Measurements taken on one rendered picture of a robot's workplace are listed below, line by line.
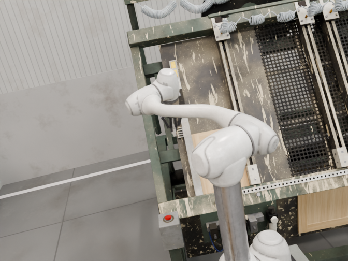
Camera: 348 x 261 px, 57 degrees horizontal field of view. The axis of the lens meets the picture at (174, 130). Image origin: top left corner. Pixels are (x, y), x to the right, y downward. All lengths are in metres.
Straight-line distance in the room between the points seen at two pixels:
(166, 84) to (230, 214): 0.67
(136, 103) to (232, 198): 0.61
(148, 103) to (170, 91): 0.15
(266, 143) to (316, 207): 1.62
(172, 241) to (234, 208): 0.85
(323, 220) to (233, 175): 1.78
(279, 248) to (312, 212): 1.25
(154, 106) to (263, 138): 0.53
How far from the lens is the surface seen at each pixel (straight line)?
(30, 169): 5.12
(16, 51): 4.62
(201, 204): 2.11
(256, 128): 1.14
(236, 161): 1.07
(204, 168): 1.03
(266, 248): 1.47
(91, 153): 4.89
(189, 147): 2.13
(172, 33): 2.31
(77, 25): 4.45
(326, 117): 2.35
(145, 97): 1.44
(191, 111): 1.34
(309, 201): 2.64
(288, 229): 2.75
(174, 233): 1.93
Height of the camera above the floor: 2.13
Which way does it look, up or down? 23 degrees down
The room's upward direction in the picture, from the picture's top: 11 degrees counter-clockwise
